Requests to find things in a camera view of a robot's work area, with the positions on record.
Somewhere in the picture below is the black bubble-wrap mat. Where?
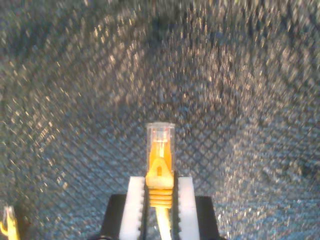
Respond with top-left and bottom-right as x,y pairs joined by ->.
0,0 -> 320,240

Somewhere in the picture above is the yellow network cable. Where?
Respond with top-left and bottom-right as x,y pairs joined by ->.
145,122 -> 175,240

